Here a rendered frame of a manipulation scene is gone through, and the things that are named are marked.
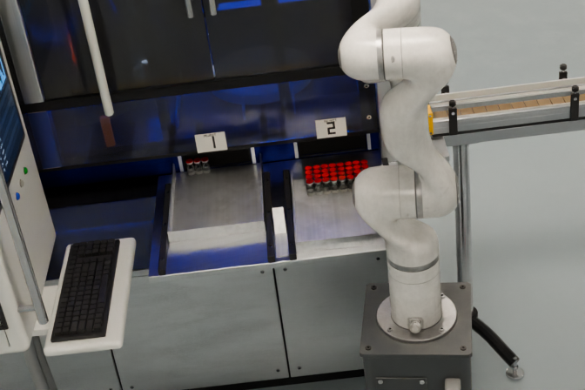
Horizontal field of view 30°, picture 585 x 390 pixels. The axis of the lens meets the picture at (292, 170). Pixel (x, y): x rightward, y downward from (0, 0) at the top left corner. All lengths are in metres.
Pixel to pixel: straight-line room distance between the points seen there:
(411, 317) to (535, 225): 1.86
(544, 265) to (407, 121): 2.03
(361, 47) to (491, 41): 3.62
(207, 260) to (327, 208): 0.37
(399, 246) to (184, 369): 1.35
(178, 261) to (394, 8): 1.03
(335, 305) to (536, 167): 1.53
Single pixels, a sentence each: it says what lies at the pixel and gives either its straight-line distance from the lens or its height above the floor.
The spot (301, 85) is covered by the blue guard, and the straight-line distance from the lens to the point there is 2.99.
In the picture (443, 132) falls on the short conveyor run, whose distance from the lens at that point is 3.25.
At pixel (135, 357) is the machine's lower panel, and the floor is 0.26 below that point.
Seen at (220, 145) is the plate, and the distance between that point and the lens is 3.08.
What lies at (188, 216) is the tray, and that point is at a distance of 3.04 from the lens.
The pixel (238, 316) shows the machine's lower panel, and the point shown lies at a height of 0.38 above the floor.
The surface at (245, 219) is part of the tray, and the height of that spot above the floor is 0.88.
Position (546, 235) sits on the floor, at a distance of 4.32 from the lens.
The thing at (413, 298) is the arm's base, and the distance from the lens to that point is 2.53.
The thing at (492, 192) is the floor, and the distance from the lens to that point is 4.54.
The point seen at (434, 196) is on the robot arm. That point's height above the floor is 1.25.
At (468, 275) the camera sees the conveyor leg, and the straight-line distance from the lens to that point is 3.63.
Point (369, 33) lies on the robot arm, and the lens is 2.13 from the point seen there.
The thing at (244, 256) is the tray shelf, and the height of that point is 0.88.
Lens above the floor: 2.60
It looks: 33 degrees down
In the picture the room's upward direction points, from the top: 7 degrees counter-clockwise
